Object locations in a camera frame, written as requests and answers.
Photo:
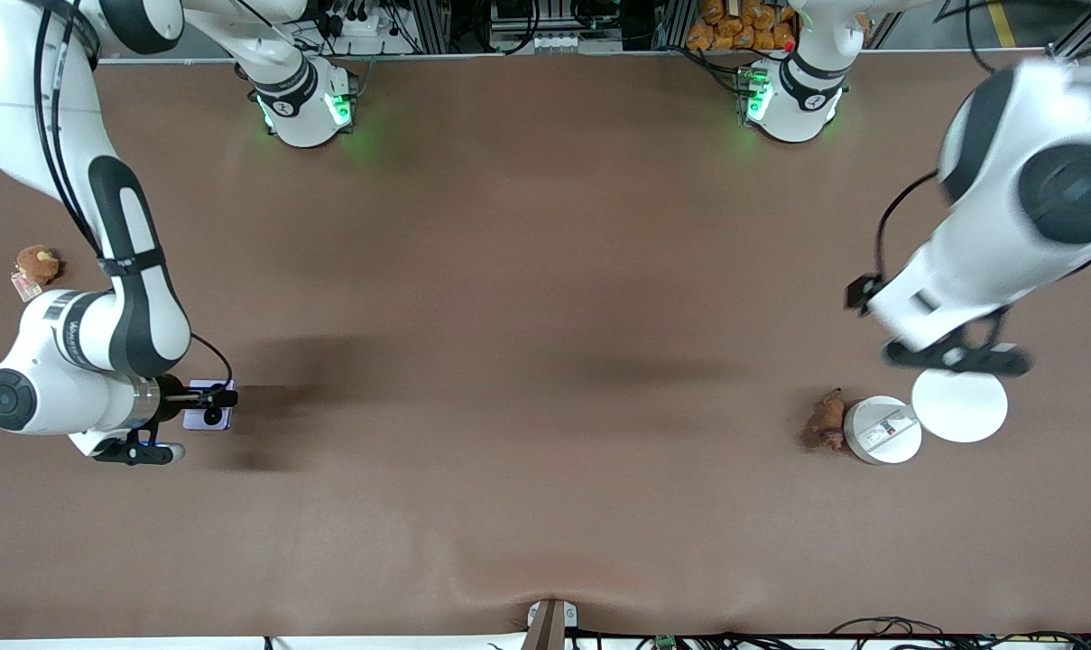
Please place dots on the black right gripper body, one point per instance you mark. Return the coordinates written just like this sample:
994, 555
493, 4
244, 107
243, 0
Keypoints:
174, 398

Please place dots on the lilac flip phone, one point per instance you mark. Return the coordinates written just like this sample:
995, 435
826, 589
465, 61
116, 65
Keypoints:
195, 418

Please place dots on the small brown toy dog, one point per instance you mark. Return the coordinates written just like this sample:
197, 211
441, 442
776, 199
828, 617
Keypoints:
827, 422

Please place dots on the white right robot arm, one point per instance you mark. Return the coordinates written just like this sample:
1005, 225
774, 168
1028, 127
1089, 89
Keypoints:
139, 307

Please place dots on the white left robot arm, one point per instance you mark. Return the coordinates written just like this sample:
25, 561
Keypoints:
1005, 235

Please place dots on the white round container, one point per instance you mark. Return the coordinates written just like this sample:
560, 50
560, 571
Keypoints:
882, 431

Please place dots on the white round lid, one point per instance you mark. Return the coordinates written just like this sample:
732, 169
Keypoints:
959, 411

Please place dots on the plush toy paper tag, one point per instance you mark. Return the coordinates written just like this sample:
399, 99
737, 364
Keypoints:
27, 289

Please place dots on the small brown plush toy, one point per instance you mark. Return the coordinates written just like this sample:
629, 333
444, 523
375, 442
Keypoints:
38, 264

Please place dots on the orange bread toy pile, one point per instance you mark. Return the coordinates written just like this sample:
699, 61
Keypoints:
744, 27

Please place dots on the white socket block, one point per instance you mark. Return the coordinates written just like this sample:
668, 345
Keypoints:
559, 41

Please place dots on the white power strip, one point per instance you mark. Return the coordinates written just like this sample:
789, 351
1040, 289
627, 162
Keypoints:
355, 23

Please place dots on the small green circuit board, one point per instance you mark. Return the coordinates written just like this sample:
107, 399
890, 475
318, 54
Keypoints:
665, 643

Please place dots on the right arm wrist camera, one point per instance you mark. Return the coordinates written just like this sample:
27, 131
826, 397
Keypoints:
139, 451

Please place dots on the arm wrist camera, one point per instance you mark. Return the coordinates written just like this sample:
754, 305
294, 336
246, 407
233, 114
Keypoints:
139, 451
960, 358

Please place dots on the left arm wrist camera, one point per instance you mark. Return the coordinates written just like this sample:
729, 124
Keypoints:
960, 358

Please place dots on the aluminium frame post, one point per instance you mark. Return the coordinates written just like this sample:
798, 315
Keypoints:
435, 25
670, 23

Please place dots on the aluminium corner frame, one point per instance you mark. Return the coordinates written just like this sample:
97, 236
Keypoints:
1082, 36

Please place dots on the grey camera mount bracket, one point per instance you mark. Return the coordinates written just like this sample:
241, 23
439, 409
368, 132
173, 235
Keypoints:
550, 625

